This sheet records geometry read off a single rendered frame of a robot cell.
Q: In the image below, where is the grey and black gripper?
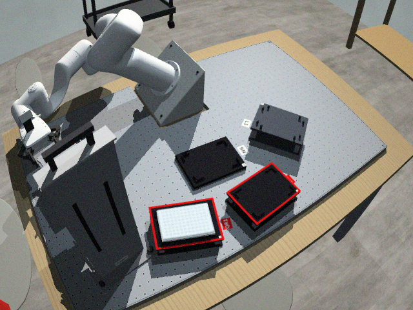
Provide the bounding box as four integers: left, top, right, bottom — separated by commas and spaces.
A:
17, 116, 61, 168

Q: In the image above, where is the black rectangular nest with red border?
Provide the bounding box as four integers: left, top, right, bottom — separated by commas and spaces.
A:
225, 162, 301, 232
149, 198, 224, 256

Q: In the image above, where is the dark grey rectangular nest with corner posts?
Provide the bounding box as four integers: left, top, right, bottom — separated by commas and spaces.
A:
249, 102, 308, 156

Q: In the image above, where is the white microplate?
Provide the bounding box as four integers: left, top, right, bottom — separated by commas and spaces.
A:
156, 203, 216, 242

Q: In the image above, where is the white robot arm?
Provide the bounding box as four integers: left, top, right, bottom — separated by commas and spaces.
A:
11, 9, 181, 133

